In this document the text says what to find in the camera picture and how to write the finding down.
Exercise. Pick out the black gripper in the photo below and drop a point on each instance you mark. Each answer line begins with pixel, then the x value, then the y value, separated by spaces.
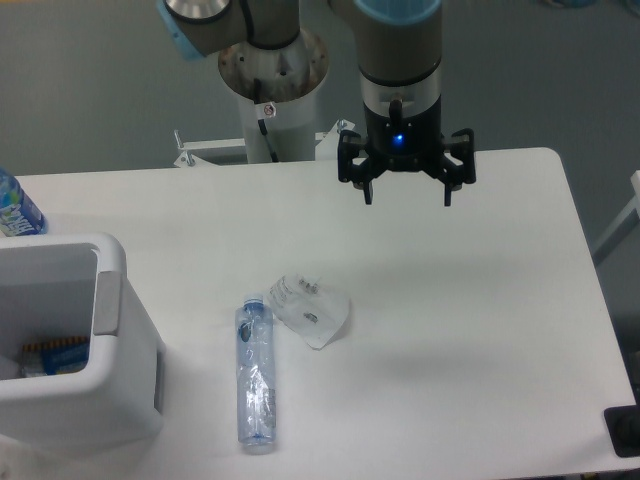
pixel 416 144

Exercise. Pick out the clear plastic bag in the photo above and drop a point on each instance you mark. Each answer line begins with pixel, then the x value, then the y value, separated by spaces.
pixel 309 307

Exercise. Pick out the clear plastic bottle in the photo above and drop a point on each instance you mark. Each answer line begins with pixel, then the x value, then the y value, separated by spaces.
pixel 255 376

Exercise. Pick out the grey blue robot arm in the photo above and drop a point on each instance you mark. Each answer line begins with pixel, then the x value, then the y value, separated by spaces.
pixel 398 43

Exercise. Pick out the white trash can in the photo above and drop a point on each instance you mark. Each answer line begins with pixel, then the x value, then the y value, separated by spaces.
pixel 57 286

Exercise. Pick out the black table clamp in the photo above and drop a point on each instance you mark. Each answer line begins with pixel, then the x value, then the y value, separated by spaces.
pixel 623 427

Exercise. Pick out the blue labelled water bottle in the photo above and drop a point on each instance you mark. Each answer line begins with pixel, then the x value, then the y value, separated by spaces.
pixel 19 214

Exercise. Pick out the blue snack wrapper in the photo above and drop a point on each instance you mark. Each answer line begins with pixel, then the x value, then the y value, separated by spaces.
pixel 55 357

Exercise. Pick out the white middle base bracket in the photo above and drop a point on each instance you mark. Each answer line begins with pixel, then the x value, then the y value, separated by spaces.
pixel 327 142

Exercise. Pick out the white base bracket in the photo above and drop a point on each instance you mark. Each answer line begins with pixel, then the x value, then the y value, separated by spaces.
pixel 225 152
pixel 327 142

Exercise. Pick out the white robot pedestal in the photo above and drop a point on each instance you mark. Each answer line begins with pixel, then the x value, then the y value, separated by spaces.
pixel 277 96

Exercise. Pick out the white left base bracket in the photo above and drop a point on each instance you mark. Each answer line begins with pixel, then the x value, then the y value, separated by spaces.
pixel 225 152

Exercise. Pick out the white frame at right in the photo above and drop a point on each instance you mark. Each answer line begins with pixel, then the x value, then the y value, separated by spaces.
pixel 620 227

